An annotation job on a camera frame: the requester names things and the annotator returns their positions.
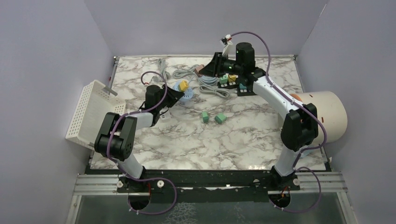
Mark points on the black power strip front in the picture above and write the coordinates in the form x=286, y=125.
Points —
x=244, y=92

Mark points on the yellow adapter on rear strip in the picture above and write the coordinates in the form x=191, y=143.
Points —
x=232, y=78

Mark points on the green adapter on rear strip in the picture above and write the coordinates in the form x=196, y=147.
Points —
x=223, y=79

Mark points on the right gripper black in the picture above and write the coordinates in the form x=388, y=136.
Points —
x=214, y=67

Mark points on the aluminium rail base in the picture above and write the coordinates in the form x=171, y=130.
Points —
x=108, y=185

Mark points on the green plug adapter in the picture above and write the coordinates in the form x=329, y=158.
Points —
x=220, y=118
x=205, y=117

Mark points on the black power strip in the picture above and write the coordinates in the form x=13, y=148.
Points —
x=244, y=92
x=227, y=85

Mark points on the white perforated plastic basket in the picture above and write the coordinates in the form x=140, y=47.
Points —
x=95, y=101

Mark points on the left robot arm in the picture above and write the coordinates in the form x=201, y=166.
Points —
x=115, y=139

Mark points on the yellow plug adapter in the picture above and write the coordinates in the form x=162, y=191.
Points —
x=183, y=85

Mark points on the teal adapter on front strip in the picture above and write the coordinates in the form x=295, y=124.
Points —
x=242, y=87

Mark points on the black power strip rear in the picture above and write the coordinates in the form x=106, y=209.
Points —
x=227, y=85

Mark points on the pink plug adapter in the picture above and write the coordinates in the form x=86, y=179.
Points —
x=198, y=69

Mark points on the white power strip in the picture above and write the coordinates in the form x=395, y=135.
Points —
x=165, y=115

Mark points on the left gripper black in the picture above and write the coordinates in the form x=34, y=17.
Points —
x=173, y=96

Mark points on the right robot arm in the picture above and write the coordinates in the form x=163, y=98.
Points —
x=300, y=126

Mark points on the round blue power socket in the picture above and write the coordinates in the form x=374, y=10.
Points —
x=188, y=94

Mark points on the cream cylinder with orange lid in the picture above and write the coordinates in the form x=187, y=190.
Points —
x=330, y=110

